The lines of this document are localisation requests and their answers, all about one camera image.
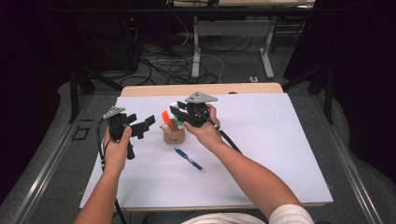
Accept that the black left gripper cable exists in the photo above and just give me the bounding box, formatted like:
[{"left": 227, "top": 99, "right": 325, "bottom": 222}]
[{"left": 96, "top": 118, "right": 129, "bottom": 224}]

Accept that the person's right hand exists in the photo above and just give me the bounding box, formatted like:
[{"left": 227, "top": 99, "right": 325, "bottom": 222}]
[{"left": 182, "top": 103, "right": 227, "bottom": 152}]

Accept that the tangle of black floor cables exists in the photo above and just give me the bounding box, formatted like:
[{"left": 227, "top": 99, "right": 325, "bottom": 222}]
[{"left": 120, "top": 27, "right": 253, "bottom": 87}]

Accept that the white desk frame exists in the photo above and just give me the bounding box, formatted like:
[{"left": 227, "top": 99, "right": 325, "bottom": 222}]
[{"left": 167, "top": 0, "right": 316, "bottom": 80}]

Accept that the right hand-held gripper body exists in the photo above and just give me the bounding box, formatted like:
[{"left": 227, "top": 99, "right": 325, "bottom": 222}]
[{"left": 184, "top": 91, "right": 219, "bottom": 129}]

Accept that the orange highlighter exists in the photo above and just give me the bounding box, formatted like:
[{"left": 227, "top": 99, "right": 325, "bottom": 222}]
[{"left": 161, "top": 110, "right": 179, "bottom": 133}]

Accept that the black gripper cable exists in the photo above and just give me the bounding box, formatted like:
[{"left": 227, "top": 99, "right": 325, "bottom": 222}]
[
  {"left": 96, "top": 118, "right": 129, "bottom": 224},
  {"left": 192, "top": 106, "right": 243, "bottom": 156}
]

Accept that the person's left hand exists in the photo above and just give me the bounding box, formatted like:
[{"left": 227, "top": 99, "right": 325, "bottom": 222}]
[{"left": 102, "top": 125, "right": 134, "bottom": 175}]

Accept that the white table mat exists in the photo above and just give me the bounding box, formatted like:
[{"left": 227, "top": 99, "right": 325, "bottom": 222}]
[{"left": 78, "top": 92, "right": 334, "bottom": 209}]

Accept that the metal floor rail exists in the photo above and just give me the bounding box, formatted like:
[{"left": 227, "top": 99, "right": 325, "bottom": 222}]
[
  {"left": 8, "top": 92, "right": 94, "bottom": 224},
  {"left": 314, "top": 96, "right": 385, "bottom": 224}
]

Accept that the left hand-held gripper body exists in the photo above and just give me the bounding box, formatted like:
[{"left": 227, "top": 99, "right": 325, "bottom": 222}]
[{"left": 102, "top": 105, "right": 138, "bottom": 161}]

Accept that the white floor cable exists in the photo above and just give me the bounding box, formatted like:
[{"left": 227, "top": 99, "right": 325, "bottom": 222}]
[{"left": 174, "top": 15, "right": 226, "bottom": 84}]

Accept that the green and white glue stick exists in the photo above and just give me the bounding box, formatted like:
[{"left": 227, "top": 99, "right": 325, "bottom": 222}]
[{"left": 169, "top": 101, "right": 185, "bottom": 130}]

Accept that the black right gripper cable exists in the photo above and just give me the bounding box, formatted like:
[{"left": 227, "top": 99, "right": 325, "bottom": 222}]
[{"left": 192, "top": 106, "right": 243, "bottom": 156}]

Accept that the black floor socket frame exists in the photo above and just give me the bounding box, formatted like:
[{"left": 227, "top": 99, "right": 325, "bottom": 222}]
[{"left": 71, "top": 126, "right": 92, "bottom": 141}]

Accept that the person's white shirt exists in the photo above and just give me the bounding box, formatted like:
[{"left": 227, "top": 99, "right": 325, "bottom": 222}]
[{"left": 181, "top": 203, "right": 316, "bottom": 224}]

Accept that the tan bear pen holder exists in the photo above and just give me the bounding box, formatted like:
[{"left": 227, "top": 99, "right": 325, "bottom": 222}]
[{"left": 159, "top": 122, "right": 187, "bottom": 145}]

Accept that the dark computer tower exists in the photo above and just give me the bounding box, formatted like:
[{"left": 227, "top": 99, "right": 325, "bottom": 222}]
[{"left": 92, "top": 12, "right": 142, "bottom": 72}]

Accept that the blue pen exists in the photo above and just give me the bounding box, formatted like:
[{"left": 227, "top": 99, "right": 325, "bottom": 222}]
[{"left": 174, "top": 147, "right": 206, "bottom": 174}]

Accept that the black metal stand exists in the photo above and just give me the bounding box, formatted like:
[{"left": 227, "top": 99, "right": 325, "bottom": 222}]
[
  {"left": 68, "top": 60, "right": 123, "bottom": 123},
  {"left": 281, "top": 63, "right": 336, "bottom": 125}
]

